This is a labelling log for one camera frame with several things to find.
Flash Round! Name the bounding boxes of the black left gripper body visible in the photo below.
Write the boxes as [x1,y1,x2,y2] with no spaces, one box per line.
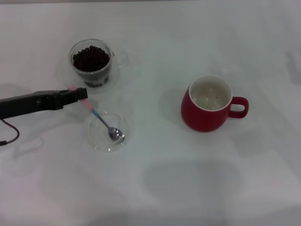
[0,89,64,120]

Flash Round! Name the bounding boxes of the pink handled metal spoon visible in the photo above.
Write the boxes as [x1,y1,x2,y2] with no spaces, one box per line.
[67,84,126,142]

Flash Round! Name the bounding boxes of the coffee beans heap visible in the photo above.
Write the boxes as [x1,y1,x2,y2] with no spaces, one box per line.
[72,44,111,73]

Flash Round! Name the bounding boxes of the clear glass saucer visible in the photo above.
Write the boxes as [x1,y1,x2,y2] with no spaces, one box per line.
[67,63,121,94]

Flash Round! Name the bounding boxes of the small clear glass dish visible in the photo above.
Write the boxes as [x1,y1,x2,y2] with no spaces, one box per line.
[84,110,130,154]

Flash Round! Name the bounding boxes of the red ceramic mug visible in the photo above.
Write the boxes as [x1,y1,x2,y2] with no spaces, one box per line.
[180,75,249,133]

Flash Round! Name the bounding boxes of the clear glass handled cup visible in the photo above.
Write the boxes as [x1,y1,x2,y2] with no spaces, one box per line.
[68,39,130,89]

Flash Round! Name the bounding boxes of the dark red cable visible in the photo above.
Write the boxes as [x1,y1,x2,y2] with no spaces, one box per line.
[0,118,21,146]

